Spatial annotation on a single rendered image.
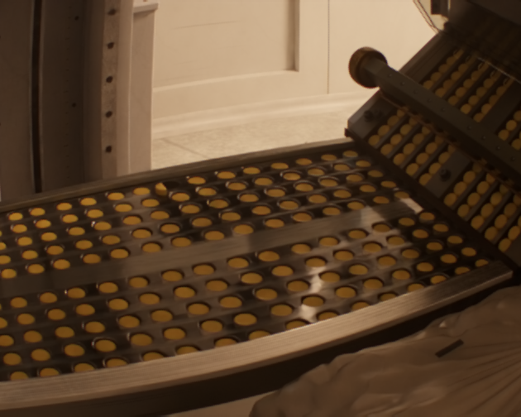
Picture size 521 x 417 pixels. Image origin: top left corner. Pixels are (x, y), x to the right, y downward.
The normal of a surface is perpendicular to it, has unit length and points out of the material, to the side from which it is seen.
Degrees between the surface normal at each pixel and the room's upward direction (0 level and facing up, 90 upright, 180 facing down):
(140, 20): 90
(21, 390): 0
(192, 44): 90
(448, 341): 25
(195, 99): 90
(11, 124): 90
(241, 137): 0
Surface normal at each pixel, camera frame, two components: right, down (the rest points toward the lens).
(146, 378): 0.02, -0.89
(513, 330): -0.10, -0.71
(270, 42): 0.43, 0.42
